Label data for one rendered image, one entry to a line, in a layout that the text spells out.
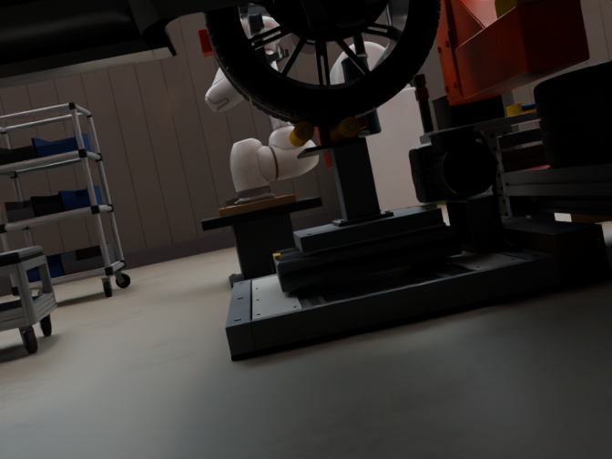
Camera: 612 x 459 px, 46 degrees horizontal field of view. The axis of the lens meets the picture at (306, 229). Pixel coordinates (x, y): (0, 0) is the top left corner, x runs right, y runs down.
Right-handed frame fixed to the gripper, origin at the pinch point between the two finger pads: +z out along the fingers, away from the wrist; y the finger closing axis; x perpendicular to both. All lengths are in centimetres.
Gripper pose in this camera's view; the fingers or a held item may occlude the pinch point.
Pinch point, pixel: (260, 54)
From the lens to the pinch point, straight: 252.8
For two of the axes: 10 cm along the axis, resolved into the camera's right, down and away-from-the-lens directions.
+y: -9.8, 2.0, -0.7
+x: -2.0, -9.8, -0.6
